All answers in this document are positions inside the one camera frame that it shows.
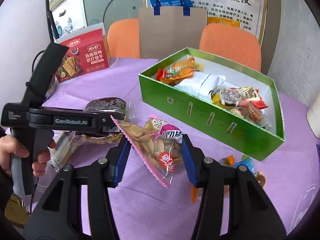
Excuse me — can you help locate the green gift box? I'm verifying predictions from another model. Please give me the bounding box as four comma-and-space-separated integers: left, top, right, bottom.
139, 48, 286, 161

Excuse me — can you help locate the yellow cake packet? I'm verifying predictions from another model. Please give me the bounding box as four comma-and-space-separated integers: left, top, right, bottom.
49, 131, 75, 172

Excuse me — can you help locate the brown cardboard sheet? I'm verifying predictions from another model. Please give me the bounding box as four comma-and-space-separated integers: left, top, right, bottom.
139, 6, 207, 60

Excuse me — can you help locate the red cracker box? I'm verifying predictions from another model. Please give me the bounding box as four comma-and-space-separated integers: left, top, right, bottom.
56, 23, 110, 83

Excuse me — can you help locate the clear pastry packet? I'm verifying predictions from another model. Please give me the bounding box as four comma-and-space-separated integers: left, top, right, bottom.
230, 106, 272, 129

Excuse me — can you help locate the white thermos jug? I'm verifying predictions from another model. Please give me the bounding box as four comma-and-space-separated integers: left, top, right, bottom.
306, 98, 320, 139

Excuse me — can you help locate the right orange chair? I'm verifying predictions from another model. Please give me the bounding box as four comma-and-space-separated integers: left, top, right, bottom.
199, 23, 261, 72

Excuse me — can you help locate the left orange chair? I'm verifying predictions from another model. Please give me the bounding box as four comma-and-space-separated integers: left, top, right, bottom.
107, 18, 140, 59

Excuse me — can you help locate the person's left hand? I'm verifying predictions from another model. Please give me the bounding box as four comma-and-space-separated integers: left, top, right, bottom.
0, 134, 57, 177

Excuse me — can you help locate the pink biscuit bag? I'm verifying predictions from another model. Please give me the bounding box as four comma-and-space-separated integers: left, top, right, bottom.
111, 117, 182, 188

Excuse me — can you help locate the orange cracker snack bag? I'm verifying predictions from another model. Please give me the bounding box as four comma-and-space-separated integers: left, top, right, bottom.
155, 56, 203, 85

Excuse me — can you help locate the orange chair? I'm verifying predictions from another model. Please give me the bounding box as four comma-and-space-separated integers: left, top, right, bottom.
107, 18, 140, 59
199, 23, 261, 72

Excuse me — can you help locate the white snack packet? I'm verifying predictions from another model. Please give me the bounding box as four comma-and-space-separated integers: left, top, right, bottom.
174, 72, 226, 102

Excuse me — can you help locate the white chinese text poster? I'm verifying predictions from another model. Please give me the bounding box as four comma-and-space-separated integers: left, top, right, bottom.
191, 0, 267, 44

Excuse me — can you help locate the brown chocolate wafer pack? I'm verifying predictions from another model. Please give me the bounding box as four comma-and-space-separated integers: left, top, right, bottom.
84, 97, 126, 114

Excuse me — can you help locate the blue green snack packet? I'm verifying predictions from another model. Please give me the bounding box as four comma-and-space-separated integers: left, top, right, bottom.
233, 155, 257, 176

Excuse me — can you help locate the brown jelly cup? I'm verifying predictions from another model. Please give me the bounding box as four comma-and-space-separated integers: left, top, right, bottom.
255, 173, 267, 187

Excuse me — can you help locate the round red-white candy pack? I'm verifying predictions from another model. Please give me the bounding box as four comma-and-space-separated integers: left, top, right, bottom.
220, 88, 245, 106

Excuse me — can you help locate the red chinese snack packet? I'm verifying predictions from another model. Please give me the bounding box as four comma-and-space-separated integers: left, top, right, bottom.
232, 86, 268, 109

